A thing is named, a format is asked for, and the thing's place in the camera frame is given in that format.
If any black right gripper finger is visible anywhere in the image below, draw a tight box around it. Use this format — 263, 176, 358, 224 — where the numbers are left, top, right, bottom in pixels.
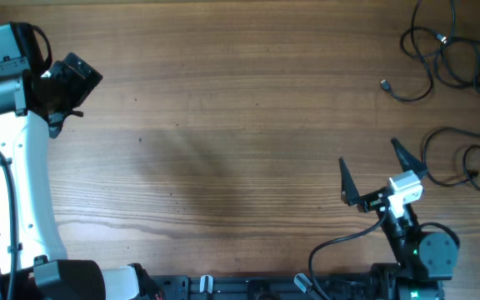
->
391, 137, 428, 179
338, 157, 360, 206

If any black cable edge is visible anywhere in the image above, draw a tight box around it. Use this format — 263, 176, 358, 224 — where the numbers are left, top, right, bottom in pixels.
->
421, 126, 480, 199

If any black cable with gold plug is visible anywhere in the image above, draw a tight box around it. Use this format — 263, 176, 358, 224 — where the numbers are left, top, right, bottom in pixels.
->
380, 0, 458, 103

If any black separated cable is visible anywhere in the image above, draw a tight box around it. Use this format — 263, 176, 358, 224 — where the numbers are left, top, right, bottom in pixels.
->
432, 36, 480, 106

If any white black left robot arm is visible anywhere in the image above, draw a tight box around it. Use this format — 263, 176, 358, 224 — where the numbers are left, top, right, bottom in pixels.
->
0, 22, 154, 299

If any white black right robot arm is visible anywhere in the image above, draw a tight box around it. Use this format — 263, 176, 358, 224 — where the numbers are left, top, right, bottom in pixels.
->
326, 138, 460, 299

